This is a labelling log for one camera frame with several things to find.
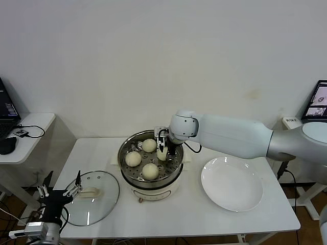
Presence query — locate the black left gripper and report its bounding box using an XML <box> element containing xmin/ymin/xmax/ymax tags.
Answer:
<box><xmin>36</xmin><ymin>170</ymin><xmax>84</xmax><ymax>225</ymax></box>

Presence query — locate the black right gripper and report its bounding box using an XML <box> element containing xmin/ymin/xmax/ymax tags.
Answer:
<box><xmin>157</xmin><ymin>133</ymin><xmax>177</xmax><ymax>157</ymax></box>

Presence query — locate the glass lid with cream handle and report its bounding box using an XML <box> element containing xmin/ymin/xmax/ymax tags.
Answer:
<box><xmin>61</xmin><ymin>170</ymin><xmax>120</xmax><ymax>227</ymax></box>

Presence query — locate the stainless steel steamer basket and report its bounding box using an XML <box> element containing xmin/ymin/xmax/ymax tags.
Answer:
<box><xmin>118</xmin><ymin>130</ymin><xmax>184</xmax><ymax>183</ymax></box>

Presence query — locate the steel steamer pot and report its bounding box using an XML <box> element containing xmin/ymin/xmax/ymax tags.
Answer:
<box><xmin>110</xmin><ymin>146</ymin><xmax>193</xmax><ymax>203</ymax></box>

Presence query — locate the white side table with mouse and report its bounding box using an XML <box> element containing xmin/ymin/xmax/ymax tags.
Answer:
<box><xmin>0</xmin><ymin>112</ymin><xmax>78</xmax><ymax>227</ymax></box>

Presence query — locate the black computer mouse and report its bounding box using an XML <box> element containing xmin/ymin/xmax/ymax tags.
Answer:
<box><xmin>0</xmin><ymin>136</ymin><xmax>17</xmax><ymax>156</ymax></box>

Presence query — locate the white round plate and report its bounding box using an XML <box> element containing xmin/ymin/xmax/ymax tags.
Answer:
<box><xmin>200</xmin><ymin>156</ymin><xmax>264</xmax><ymax>212</ymax></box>

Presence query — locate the black laptop with dark screen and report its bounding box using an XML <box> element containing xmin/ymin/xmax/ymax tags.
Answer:
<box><xmin>0</xmin><ymin>77</ymin><xmax>22</xmax><ymax>140</ymax></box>

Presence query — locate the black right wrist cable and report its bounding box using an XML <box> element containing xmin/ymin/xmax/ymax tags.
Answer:
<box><xmin>183</xmin><ymin>141</ymin><xmax>203</xmax><ymax>154</ymax></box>

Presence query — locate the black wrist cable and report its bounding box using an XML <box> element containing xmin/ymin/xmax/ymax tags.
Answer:
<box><xmin>58</xmin><ymin>206</ymin><xmax>70</xmax><ymax>233</ymax></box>
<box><xmin>183</xmin><ymin>141</ymin><xmax>203</xmax><ymax>154</ymax></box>

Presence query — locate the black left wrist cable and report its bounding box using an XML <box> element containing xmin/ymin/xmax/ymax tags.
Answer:
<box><xmin>58</xmin><ymin>206</ymin><xmax>70</xmax><ymax>233</ymax></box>

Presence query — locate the thin black usb cable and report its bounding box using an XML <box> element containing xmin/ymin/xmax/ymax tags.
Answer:
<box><xmin>15</xmin><ymin>124</ymin><xmax>46</xmax><ymax>139</ymax></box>

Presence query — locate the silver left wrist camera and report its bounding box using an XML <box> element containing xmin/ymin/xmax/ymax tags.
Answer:
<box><xmin>9</xmin><ymin>222</ymin><xmax>49</xmax><ymax>238</ymax></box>

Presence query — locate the black power adapter cable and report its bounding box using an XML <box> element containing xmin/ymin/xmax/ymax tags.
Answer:
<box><xmin>277</xmin><ymin>160</ymin><xmax>299</xmax><ymax>214</ymax></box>

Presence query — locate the grey laptop with camera views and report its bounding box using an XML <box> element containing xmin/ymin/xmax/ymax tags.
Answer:
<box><xmin>300</xmin><ymin>80</ymin><xmax>327</xmax><ymax>124</ymax></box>

